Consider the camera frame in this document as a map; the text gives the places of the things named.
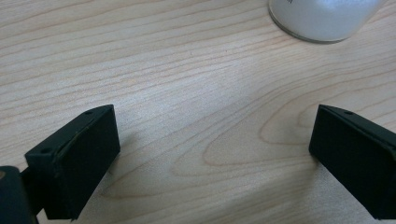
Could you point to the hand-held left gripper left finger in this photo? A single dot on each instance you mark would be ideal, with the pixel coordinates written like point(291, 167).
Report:
point(77, 161)

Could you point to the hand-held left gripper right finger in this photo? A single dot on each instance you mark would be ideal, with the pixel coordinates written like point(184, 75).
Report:
point(355, 158)

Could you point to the tall white seasoning shaker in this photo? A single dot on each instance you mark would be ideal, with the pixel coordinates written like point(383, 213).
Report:
point(323, 18)

